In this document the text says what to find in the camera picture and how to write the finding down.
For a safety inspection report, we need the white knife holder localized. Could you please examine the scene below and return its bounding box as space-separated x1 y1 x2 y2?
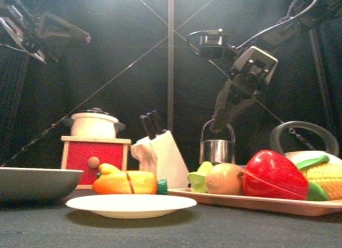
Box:
129 129 191 190

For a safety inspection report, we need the white plate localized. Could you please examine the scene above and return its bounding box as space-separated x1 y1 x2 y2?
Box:
64 193 199 220

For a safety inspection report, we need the silver cup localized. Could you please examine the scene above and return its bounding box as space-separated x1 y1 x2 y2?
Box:
198 119 238 166

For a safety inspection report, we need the tan toy onion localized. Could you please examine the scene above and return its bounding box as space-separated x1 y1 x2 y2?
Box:
204 162 246 196

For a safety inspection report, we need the light green toy vegetable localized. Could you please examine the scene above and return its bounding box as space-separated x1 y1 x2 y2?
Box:
186 160 215 194

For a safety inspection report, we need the red toy pepper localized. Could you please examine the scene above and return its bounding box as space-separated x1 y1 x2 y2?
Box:
242 149 311 201

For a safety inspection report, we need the white pot with grey lid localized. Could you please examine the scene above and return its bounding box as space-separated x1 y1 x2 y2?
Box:
61 107 127 140

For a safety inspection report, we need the small green toy piece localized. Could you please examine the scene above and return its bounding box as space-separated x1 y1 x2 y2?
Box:
155 178 170 196

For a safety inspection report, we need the yellow toy corn cob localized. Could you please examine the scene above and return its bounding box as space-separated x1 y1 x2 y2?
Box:
295 154 342 202

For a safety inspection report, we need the wooden tray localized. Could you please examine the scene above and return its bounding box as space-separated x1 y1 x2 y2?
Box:
167 187 342 217

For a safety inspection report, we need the red wooden drawer box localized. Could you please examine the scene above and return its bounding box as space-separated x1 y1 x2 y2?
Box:
60 135 133 190

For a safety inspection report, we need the yellow orange toy pepper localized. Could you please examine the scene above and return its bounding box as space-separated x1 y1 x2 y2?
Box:
91 162 159 196

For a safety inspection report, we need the grey bowl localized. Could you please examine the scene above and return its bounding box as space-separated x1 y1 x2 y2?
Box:
0 166 85 204

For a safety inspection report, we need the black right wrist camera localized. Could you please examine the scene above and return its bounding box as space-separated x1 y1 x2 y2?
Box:
187 28 231 60

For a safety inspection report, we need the white kettle with grey handle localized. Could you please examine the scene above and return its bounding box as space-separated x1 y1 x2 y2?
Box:
268 120 342 166

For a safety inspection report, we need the black handled knife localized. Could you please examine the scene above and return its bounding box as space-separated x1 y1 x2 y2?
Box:
150 109 168 135
139 113 158 140

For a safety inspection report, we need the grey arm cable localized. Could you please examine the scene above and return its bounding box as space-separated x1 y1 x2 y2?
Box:
235 0 322 50

